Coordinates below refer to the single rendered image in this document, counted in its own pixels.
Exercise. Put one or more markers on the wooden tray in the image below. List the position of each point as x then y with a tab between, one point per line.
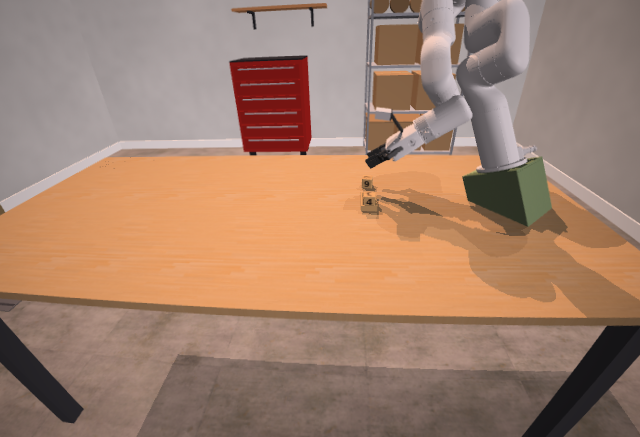
368	207

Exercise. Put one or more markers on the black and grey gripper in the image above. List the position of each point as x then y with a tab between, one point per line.
402	143

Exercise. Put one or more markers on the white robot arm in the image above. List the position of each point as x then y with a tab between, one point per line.
476	75

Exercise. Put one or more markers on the tan number cube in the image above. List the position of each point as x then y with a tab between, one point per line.
367	181
368	198

